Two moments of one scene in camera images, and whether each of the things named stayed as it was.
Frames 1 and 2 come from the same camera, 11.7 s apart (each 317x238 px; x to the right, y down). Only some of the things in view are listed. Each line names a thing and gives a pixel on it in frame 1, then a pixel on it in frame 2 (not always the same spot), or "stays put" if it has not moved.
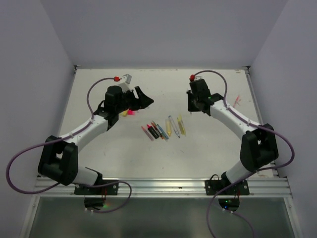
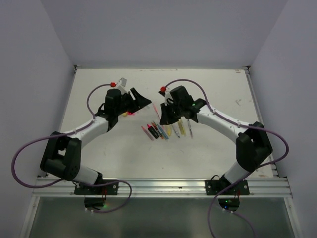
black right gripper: (191, 106) -> (166, 118)
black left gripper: (143, 101) stays put
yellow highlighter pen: (168, 127) stays put
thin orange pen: (236, 101) -> (156, 110)
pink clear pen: (147, 133) stays put
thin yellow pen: (180, 118) stays put
